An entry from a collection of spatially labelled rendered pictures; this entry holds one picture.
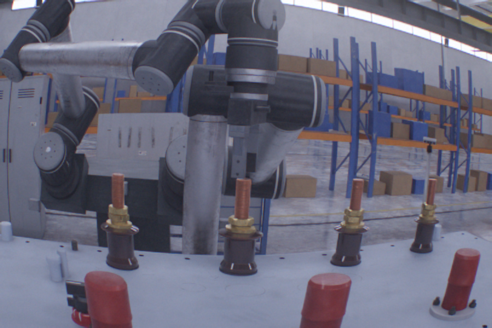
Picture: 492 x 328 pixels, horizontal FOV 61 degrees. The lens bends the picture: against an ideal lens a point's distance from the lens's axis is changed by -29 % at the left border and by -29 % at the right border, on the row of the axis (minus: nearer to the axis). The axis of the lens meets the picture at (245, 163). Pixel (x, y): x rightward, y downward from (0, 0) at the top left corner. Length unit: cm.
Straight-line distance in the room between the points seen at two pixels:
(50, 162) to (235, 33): 136
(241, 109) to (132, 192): 169
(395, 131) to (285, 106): 906
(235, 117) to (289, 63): 838
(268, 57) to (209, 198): 52
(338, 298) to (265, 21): 61
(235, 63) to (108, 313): 64
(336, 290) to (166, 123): 524
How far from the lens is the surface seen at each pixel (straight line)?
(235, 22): 113
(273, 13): 114
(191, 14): 121
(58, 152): 230
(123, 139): 589
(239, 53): 111
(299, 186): 957
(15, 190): 579
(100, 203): 278
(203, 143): 147
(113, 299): 69
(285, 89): 145
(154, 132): 590
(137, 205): 275
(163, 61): 112
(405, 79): 1051
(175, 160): 221
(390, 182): 1043
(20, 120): 567
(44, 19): 171
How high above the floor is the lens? 175
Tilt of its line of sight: 7 degrees down
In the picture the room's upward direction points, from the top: 4 degrees clockwise
